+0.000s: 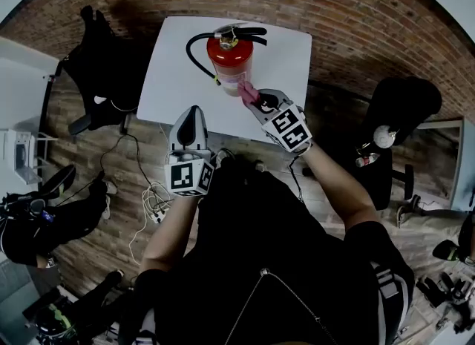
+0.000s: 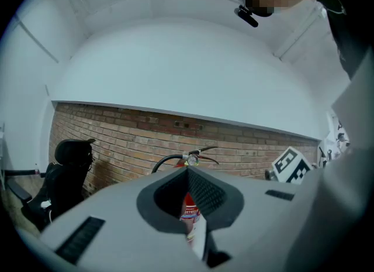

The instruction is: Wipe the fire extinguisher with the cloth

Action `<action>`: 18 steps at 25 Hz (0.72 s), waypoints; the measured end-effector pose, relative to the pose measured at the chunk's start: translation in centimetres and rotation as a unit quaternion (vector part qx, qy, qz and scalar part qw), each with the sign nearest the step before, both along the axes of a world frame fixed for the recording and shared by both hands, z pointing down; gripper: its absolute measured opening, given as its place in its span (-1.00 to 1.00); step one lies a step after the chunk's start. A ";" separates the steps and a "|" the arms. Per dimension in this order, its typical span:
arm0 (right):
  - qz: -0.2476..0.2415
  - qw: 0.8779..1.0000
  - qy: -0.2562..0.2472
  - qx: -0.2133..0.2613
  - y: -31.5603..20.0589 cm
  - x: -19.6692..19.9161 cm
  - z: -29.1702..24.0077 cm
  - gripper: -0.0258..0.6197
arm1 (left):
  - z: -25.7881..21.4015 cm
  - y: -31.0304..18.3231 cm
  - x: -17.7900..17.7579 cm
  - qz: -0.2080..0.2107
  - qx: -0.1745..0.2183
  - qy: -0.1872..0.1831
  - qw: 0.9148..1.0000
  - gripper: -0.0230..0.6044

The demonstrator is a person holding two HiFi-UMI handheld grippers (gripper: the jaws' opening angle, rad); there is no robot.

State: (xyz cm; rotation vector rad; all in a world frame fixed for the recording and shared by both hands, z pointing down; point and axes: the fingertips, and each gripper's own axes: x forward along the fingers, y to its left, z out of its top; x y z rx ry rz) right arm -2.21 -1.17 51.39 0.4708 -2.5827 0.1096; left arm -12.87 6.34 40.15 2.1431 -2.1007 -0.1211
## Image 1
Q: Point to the person's right forearm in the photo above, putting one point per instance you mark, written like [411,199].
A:
[341,191]

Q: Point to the pink cloth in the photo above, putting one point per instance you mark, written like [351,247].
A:
[248,91]

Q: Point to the white round plush ball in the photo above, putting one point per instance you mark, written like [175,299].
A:
[384,136]

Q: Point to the person's light shoe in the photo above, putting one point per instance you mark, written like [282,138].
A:
[223,158]
[259,166]

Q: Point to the grey desk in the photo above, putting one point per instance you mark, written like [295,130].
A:
[465,165]

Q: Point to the small red-white bottle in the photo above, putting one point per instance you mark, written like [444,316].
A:
[367,160]

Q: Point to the black office chair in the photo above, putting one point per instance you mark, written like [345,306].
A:
[401,102]
[107,72]

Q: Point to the red fire extinguisher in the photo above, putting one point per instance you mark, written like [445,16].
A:
[230,61]

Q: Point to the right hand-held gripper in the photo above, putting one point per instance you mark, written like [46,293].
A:
[291,130]

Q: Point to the person's black shirt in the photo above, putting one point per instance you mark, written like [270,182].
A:
[267,262]

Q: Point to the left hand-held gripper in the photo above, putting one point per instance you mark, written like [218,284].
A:
[185,176]

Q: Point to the small white bag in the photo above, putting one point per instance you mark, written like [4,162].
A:
[99,99]

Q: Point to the person's left forearm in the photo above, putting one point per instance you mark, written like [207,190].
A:
[167,236]

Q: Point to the white box device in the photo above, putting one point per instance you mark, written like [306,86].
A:
[20,154]

